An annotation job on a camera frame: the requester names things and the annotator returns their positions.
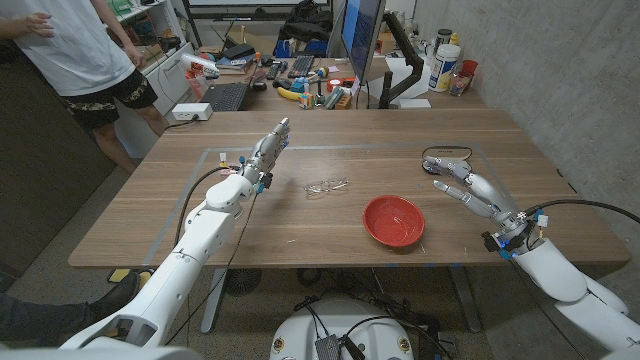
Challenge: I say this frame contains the white power strip box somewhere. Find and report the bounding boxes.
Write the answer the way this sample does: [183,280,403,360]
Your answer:
[171,102,214,122]

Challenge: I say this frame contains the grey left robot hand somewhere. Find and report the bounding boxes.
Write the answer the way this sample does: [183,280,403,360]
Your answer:
[238,117,292,194]

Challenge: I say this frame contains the black backpack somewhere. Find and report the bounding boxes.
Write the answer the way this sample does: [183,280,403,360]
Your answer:
[277,0,335,44]

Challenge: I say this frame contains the seated person dark trousers leg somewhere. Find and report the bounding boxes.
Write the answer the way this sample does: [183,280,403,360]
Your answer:
[0,272,141,346]

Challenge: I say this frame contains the black keyboard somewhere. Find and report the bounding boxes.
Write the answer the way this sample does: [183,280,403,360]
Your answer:
[287,54,316,79]

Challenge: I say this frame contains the white shelf with clutter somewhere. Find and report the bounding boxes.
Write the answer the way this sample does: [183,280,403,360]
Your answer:
[102,0,182,71]

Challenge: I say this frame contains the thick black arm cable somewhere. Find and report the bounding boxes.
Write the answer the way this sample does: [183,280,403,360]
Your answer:
[173,164,241,246]
[522,198,640,226]

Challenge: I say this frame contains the grey table leg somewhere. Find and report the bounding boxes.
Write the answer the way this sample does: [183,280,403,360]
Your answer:
[200,268,229,335]
[447,264,484,334]

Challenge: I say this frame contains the clear plastic cup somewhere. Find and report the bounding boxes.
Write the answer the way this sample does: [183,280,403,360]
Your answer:
[448,68,474,97]

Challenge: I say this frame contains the wooden desk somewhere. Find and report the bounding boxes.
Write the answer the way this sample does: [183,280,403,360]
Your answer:
[197,55,489,112]

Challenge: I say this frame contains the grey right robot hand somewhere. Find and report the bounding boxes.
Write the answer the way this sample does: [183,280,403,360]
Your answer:
[422,154,539,251]

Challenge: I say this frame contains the brown cardboard box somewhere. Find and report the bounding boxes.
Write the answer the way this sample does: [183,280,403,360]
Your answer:
[377,32,399,55]

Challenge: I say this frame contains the black glasses case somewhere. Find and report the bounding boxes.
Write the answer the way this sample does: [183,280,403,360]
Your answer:
[421,145,474,176]

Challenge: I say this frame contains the computer monitor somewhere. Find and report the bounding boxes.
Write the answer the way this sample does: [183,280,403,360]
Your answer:
[340,0,387,84]

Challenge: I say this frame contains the teal grey tool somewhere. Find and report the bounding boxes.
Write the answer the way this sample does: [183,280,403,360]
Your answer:
[323,85,346,109]

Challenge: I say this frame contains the white paper sheet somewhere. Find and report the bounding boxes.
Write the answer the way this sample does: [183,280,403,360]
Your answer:
[382,55,435,101]

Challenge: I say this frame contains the person in white t-shirt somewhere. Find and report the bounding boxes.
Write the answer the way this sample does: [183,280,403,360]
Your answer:
[0,0,171,176]

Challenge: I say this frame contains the stack of books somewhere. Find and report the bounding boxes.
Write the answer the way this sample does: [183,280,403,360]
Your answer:
[215,43,258,70]

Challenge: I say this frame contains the round black floor fan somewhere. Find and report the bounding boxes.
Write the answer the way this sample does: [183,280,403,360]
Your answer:
[223,268,263,298]

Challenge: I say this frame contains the yellow flat floor pad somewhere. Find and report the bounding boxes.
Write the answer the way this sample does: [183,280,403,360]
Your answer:
[106,268,151,291]

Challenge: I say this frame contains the black remote control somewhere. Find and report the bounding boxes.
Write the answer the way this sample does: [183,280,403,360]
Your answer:
[265,60,290,81]

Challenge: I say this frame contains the white robot chest edge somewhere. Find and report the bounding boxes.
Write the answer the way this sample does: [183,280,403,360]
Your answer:
[0,345,204,360]

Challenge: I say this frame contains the red bowl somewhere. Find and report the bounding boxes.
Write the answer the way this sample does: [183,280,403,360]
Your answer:
[362,194,427,249]

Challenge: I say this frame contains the black laptop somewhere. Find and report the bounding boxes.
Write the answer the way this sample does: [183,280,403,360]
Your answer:
[199,68,261,112]

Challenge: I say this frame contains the white canister blue label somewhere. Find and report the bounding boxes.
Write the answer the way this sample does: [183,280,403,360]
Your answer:
[428,43,462,93]

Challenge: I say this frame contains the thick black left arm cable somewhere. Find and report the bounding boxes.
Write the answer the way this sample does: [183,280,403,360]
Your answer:
[173,164,241,246]

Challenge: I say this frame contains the white cabinet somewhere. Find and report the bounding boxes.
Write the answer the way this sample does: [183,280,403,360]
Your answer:
[107,42,197,159]

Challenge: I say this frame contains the white tube red print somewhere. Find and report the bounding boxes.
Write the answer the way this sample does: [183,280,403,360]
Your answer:
[179,52,221,79]

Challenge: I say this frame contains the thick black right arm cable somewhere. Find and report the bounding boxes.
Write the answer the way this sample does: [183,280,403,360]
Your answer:
[522,198,640,226]

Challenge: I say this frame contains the white robot torso base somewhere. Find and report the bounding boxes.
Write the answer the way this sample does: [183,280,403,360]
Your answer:
[269,298,415,360]

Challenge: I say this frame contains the clear frame glasses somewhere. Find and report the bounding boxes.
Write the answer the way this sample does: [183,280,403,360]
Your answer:
[302,177,350,197]

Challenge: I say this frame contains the blue bag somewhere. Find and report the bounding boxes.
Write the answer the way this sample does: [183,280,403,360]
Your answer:
[274,38,330,59]

